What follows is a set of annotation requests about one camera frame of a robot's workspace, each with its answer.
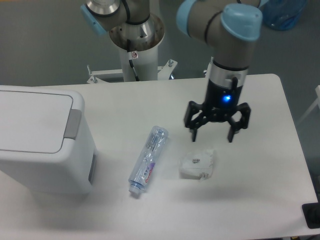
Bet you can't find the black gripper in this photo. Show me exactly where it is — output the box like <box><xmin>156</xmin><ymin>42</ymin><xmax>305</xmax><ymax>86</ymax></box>
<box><xmin>183</xmin><ymin>78</ymin><xmax>251</xmax><ymax>143</ymax></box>

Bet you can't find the white trash can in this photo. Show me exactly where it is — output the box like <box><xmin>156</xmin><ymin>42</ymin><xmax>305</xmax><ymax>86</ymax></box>
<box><xmin>0</xmin><ymin>85</ymin><xmax>97</xmax><ymax>194</ymax></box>

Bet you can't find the white frame at right edge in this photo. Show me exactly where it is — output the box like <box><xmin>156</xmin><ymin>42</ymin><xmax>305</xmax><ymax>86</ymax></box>
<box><xmin>297</xmin><ymin>85</ymin><xmax>320</xmax><ymax>125</ymax></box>

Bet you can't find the blue plastic bag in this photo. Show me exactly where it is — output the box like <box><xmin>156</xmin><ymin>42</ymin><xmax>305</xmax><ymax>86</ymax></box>
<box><xmin>259</xmin><ymin>0</ymin><xmax>308</xmax><ymax>31</ymax></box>

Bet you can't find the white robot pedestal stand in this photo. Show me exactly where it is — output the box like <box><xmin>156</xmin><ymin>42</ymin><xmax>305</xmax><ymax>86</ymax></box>
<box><xmin>86</xmin><ymin>12</ymin><xmax>216</xmax><ymax>85</ymax></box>

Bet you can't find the white face mask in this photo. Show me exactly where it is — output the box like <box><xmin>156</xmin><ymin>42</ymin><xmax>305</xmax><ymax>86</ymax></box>
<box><xmin>178</xmin><ymin>149</ymin><xmax>217</xmax><ymax>182</ymax></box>

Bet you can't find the black cable on pedestal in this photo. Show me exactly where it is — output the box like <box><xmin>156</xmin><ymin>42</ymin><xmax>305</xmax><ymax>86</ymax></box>
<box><xmin>126</xmin><ymin>38</ymin><xmax>140</xmax><ymax>82</ymax></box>

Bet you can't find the black device at table edge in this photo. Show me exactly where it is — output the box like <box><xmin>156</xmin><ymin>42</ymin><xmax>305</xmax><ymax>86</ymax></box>
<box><xmin>302</xmin><ymin>202</ymin><xmax>320</xmax><ymax>229</ymax></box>

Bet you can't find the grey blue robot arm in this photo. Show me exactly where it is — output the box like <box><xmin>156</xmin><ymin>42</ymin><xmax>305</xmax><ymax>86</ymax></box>
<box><xmin>80</xmin><ymin>0</ymin><xmax>263</xmax><ymax>141</ymax></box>

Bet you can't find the clear plastic water bottle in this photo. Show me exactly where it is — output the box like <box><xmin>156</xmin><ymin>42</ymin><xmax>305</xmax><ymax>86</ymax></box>
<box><xmin>128</xmin><ymin>126</ymin><xmax>169</xmax><ymax>196</ymax></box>

